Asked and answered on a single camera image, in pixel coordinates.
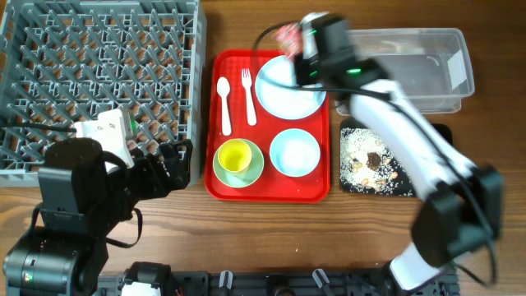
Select large light blue plate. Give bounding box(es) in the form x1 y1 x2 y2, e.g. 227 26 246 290
255 55 326 120

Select cream plastic spoon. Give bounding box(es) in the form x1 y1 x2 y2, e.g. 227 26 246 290
216 76 232 136

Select red snack wrapper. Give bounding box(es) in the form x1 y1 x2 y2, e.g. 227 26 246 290
274 22 302 60

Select grey plastic dishwasher rack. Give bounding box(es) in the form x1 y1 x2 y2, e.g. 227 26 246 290
1 0 207 187

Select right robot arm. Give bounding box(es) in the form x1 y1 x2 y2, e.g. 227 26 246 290
294 12 504 295

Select black rectangular waste tray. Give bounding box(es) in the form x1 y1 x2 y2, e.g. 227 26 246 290
339 118 454 198

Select light blue small bowl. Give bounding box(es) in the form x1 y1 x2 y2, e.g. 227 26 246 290
269 128 321 178

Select cream plastic fork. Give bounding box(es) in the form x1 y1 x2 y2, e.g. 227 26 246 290
242 68 257 126

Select rice and food scraps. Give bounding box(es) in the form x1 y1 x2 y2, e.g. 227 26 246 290
339 127 414 197

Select yellow plastic cup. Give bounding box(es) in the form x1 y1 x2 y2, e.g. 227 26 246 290
218 139 252 174

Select clear plastic waste bin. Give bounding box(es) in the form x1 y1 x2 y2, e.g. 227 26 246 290
349 28 475 113

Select green saucer plate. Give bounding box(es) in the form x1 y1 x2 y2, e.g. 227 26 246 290
213 139 265 188

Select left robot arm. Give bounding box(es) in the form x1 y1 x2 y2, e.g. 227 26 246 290
2 138 193 295

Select red plastic serving tray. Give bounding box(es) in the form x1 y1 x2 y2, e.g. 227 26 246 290
204 49 330 203

